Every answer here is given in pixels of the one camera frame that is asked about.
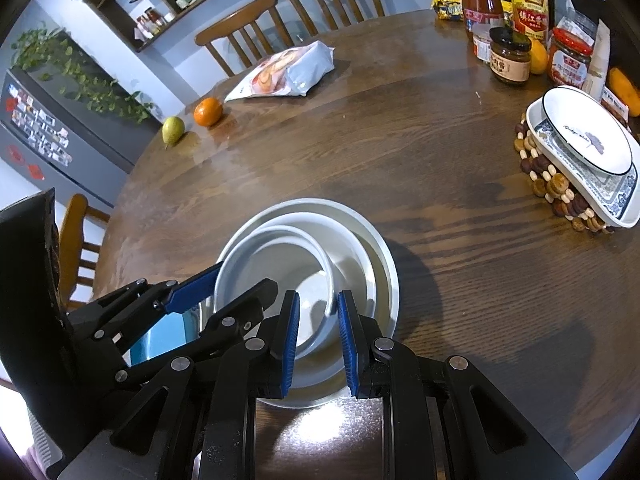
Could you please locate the blue patterned square plate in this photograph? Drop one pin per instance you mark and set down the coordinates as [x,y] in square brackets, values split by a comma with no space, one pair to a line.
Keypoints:
[600,190]

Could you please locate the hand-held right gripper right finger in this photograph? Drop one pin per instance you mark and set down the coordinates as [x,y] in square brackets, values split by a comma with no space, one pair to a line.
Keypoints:
[347,345]

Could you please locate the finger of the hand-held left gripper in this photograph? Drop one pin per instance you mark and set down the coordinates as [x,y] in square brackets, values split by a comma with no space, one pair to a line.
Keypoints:
[192,290]
[250,300]

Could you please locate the yellow mango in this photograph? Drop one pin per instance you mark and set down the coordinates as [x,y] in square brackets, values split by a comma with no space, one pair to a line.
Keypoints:
[625,85]

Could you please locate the black pouch bag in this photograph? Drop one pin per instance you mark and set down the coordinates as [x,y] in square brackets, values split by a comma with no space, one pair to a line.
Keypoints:
[582,10]

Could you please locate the row of shelf condiment bottles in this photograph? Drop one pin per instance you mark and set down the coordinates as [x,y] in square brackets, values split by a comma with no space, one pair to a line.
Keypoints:
[150,20]

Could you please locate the green pear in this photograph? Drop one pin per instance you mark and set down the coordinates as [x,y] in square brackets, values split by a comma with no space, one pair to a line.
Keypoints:
[173,132]

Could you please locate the wooden wall shelf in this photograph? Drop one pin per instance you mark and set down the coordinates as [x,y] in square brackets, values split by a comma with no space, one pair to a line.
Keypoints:
[165,25]

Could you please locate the yellow snack packet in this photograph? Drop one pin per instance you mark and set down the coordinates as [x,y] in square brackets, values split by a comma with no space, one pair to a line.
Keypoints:
[447,6]

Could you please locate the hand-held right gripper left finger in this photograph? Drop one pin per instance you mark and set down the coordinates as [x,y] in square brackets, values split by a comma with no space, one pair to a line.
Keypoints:
[290,340]

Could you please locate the red lid sauce jar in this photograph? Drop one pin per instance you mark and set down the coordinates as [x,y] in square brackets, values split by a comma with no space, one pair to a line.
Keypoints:
[569,60]

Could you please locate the white snack bag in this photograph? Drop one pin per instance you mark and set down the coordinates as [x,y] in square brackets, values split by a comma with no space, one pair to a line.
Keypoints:
[285,72]

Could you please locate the orange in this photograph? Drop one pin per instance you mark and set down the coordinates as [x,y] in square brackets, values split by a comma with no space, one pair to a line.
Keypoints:
[208,112]

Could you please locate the group of fridge magnet photos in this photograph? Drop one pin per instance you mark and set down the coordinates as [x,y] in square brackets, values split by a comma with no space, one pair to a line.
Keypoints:
[40,125]

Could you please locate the small white label bottle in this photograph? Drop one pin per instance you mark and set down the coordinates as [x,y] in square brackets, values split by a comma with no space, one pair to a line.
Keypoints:
[481,45]

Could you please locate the trailing green plant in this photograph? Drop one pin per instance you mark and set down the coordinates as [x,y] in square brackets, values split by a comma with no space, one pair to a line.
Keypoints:
[85,75]

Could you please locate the white deep bowl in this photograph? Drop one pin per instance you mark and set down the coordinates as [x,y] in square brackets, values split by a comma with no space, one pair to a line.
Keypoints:
[280,265]

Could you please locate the white tube packet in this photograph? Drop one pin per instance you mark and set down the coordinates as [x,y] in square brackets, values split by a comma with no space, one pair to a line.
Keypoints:
[599,65]

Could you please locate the red sauce bottle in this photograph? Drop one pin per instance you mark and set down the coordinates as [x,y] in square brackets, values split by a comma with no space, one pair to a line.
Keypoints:
[480,0]

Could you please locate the brown sauce jar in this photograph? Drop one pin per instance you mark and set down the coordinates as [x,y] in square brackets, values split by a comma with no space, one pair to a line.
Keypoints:
[510,60]

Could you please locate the white plate with black rim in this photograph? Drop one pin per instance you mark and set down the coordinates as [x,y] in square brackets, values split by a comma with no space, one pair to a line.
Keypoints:
[585,130]

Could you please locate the red paper decal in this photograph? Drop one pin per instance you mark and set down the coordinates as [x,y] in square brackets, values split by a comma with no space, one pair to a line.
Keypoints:
[36,171]
[15,153]

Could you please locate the large white bowl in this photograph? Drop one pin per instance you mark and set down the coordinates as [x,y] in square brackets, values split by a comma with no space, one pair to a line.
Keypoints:
[385,270]

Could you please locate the yellow cap vinegar bottle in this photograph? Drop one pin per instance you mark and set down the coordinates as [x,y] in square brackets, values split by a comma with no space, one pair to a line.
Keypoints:
[527,5]

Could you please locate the wooden bead trivet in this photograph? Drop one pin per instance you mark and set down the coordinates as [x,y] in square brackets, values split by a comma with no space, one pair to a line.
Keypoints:
[550,185]

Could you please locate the grey refrigerator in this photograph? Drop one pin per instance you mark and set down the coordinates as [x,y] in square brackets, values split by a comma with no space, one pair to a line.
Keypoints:
[90,160]

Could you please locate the yellow lemon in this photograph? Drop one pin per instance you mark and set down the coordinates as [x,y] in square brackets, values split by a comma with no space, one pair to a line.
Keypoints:
[539,57]

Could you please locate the white shallow bowl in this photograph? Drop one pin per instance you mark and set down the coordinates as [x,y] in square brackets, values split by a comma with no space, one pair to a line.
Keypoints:
[355,260]

